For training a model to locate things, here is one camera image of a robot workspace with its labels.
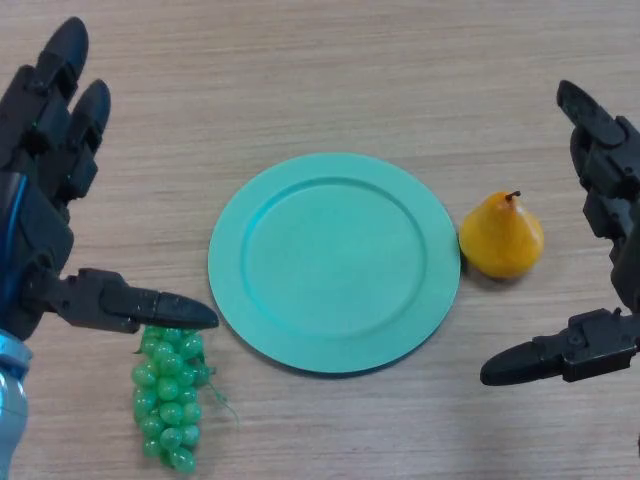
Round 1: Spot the green grape bunch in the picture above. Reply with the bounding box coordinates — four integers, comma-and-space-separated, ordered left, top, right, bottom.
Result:
130, 324, 241, 475

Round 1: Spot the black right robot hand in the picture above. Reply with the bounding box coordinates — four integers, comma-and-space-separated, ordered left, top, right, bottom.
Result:
479, 79, 640, 386

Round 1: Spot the yellow pear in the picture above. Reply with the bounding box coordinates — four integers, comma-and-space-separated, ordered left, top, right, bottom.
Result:
458, 190, 545, 280

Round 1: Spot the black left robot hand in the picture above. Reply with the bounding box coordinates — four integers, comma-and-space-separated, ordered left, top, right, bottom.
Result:
0, 17, 220, 346

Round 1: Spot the green round plate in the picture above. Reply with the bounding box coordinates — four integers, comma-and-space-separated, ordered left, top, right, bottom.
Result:
207, 152, 462, 377

